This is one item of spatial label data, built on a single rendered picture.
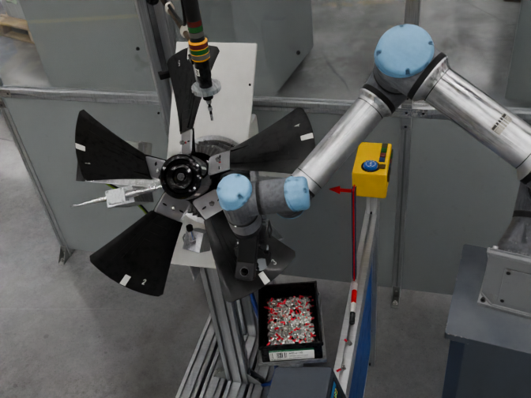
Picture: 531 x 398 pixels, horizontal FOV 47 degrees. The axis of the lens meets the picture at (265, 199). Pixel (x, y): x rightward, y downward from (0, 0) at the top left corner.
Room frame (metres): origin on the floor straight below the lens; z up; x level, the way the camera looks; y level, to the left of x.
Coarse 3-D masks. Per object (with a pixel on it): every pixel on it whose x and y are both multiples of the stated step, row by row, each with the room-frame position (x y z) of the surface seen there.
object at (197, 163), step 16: (176, 160) 1.30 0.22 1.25; (192, 160) 1.28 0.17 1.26; (208, 160) 1.37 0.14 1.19; (160, 176) 1.28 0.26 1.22; (176, 176) 1.28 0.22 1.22; (192, 176) 1.26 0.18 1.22; (208, 176) 1.29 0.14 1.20; (176, 192) 1.25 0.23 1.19; (192, 192) 1.23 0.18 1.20; (208, 192) 1.31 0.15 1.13
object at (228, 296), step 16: (208, 224) 1.19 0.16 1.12; (224, 224) 1.20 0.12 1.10; (224, 240) 1.16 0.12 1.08; (272, 240) 1.18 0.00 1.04; (224, 256) 1.12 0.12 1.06; (272, 256) 1.14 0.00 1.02; (288, 256) 1.14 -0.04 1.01; (224, 272) 1.09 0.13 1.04; (256, 272) 1.09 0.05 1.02; (272, 272) 1.09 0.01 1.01; (224, 288) 1.06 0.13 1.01; (240, 288) 1.06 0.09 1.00; (256, 288) 1.06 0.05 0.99
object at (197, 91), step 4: (188, 44) 1.33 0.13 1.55; (188, 48) 1.33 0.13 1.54; (188, 56) 1.32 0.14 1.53; (192, 64) 1.30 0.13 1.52; (196, 76) 1.30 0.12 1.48; (196, 80) 1.31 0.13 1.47; (212, 80) 1.31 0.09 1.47; (216, 80) 1.31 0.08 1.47; (192, 84) 1.30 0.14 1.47; (196, 84) 1.29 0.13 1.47; (216, 84) 1.28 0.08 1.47; (192, 88) 1.28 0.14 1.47; (196, 88) 1.28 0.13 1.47; (200, 88) 1.27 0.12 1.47; (204, 88) 1.27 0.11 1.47; (208, 88) 1.27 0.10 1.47; (212, 88) 1.27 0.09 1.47; (216, 88) 1.26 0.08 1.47; (220, 88) 1.28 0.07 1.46; (192, 92) 1.28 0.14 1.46; (196, 92) 1.26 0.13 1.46; (200, 92) 1.26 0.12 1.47; (204, 92) 1.25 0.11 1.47; (208, 92) 1.25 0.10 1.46; (212, 92) 1.25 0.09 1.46; (216, 92) 1.26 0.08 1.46; (200, 96) 1.25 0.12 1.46; (204, 96) 1.25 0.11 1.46
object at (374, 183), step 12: (360, 144) 1.52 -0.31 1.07; (372, 144) 1.51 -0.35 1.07; (360, 156) 1.46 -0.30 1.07; (372, 156) 1.45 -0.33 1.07; (360, 168) 1.40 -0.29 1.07; (360, 180) 1.38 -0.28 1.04; (372, 180) 1.37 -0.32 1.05; (384, 180) 1.36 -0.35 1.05; (360, 192) 1.38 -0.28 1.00; (372, 192) 1.37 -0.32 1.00; (384, 192) 1.36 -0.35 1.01
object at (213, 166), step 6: (216, 156) 1.35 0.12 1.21; (222, 156) 1.34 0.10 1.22; (228, 156) 1.33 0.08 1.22; (210, 162) 1.33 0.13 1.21; (216, 162) 1.32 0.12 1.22; (222, 162) 1.31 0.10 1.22; (228, 162) 1.30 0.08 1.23; (210, 168) 1.30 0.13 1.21; (216, 168) 1.29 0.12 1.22; (222, 168) 1.28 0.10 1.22; (228, 168) 1.27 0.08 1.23; (210, 174) 1.27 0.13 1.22
